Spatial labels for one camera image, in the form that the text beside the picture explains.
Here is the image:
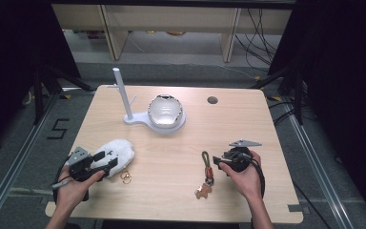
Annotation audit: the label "person's right hand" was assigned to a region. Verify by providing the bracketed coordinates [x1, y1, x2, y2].
[218, 150, 263, 202]

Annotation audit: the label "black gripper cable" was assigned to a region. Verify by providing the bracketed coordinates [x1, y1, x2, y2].
[250, 157, 267, 198]
[51, 155, 90, 204]

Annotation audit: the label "brown keychain strap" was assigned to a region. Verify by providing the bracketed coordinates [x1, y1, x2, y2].
[193, 150, 215, 200]

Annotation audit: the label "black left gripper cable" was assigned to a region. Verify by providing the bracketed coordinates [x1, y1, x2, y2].
[51, 155, 90, 204]

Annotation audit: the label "metal floor rail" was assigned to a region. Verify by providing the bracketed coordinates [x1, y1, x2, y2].
[0, 93, 61, 229]
[281, 100, 356, 229]

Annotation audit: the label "black tripod stand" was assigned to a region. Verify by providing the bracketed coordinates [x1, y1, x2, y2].
[32, 65, 97, 126]
[250, 66, 307, 126]

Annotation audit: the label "black floor cables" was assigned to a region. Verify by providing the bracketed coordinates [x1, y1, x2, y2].
[267, 100, 297, 127]

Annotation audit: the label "white floor cable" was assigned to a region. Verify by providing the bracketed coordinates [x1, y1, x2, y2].
[199, 62, 262, 81]

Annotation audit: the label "black curtain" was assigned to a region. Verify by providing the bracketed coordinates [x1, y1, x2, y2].
[0, 0, 82, 156]
[268, 0, 366, 220]

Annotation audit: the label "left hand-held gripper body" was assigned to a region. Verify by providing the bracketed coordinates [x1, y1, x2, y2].
[66, 146, 111, 183]

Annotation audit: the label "beige wooden shelf unit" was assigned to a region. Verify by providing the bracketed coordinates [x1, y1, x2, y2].
[51, 3, 294, 63]

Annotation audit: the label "bundle of black hanging cables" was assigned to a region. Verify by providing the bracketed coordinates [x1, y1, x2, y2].
[234, 8, 283, 73]

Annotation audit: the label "white fluffy plush keychain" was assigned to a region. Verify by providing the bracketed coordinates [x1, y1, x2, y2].
[90, 138, 136, 186]

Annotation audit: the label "white branched key stand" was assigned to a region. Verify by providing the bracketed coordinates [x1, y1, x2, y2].
[106, 67, 187, 135]

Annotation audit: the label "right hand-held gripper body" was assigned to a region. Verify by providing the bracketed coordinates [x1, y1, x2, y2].
[221, 138, 263, 174]

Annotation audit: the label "person's left hand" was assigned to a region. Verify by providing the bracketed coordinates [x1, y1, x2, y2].
[55, 166, 107, 213]

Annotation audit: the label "white bowl with silver rim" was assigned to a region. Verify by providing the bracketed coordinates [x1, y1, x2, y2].
[147, 94, 184, 130]

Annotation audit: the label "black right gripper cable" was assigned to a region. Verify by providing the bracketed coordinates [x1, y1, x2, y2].
[250, 157, 267, 198]

